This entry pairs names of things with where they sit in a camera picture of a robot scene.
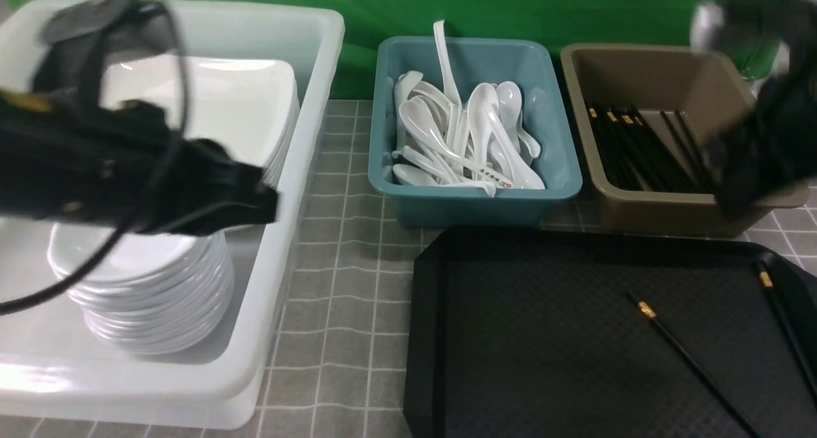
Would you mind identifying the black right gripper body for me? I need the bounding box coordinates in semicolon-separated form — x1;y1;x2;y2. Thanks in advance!
691;0;816;218

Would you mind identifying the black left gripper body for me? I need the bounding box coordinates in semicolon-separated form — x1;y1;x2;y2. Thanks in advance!
26;0;278;236

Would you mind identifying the black chopstick gold band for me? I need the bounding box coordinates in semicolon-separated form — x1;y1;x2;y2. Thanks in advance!
626;291;761;437

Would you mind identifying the white ceramic soup spoon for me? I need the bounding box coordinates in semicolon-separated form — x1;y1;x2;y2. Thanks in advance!
398;100;513;190

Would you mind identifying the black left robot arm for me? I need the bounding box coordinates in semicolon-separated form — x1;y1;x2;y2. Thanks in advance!
1;0;278;236

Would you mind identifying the stack of white bowls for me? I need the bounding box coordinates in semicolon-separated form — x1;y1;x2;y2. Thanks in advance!
67;231;236;356

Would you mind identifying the brown plastic bin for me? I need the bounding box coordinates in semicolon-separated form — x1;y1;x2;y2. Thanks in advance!
561;43;809;238

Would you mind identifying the bundle of black chopsticks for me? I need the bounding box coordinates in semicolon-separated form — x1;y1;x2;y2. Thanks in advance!
586;103;713;194

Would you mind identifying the stack of white square plates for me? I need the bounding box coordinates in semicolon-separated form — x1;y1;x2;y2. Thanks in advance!
101;54;300;186

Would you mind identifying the large white plastic tub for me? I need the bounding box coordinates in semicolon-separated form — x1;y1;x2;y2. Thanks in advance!
2;1;345;430

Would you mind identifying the green backdrop cloth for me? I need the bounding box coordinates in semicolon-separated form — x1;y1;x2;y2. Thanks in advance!
0;0;807;100

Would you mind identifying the teal plastic bin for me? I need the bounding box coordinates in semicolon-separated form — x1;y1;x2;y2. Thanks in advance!
368;36;583;229

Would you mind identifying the pile of white spoons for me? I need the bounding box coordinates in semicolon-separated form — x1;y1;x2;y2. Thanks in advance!
386;71;548;197

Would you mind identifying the grey checked tablecloth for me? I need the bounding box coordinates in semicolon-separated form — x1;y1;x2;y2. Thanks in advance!
0;100;817;438

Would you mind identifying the black serving tray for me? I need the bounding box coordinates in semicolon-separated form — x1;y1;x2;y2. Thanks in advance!
403;227;815;437

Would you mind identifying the upright white spoon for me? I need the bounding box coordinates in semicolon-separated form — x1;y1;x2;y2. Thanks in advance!
433;20;462;107

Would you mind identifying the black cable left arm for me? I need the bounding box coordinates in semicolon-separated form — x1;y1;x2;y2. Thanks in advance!
0;4;192;316

